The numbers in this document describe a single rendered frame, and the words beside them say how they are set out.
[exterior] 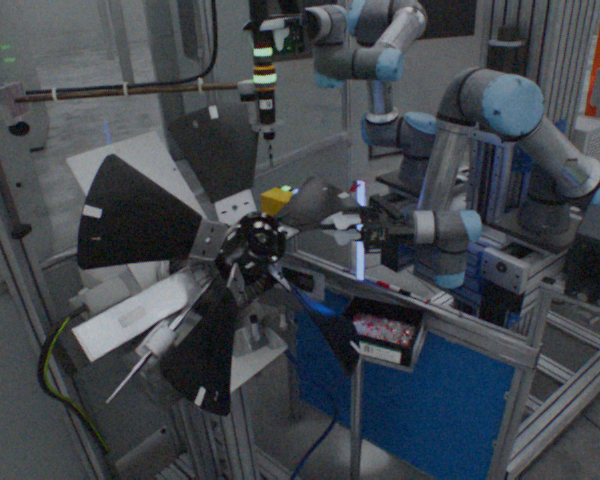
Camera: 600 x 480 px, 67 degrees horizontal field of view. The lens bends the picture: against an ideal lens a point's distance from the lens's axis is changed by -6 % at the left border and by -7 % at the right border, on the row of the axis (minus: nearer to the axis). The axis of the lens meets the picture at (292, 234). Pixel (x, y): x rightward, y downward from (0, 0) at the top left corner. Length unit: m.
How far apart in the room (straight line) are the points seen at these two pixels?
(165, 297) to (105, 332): 0.15
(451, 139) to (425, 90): 4.07
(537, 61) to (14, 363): 1.85
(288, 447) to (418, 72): 3.96
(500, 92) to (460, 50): 4.43
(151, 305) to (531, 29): 1.31
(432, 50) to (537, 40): 3.64
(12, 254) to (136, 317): 0.48
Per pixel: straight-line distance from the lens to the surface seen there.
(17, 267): 1.41
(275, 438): 2.18
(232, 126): 1.15
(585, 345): 2.51
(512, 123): 1.06
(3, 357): 1.70
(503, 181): 1.67
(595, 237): 1.10
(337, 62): 1.20
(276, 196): 1.57
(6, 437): 1.86
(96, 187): 0.95
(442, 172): 1.20
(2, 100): 1.22
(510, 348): 1.37
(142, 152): 1.32
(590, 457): 2.33
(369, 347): 1.29
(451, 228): 1.12
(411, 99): 5.16
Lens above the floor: 1.70
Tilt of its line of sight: 28 degrees down
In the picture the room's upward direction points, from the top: 4 degrees counter-clockwise
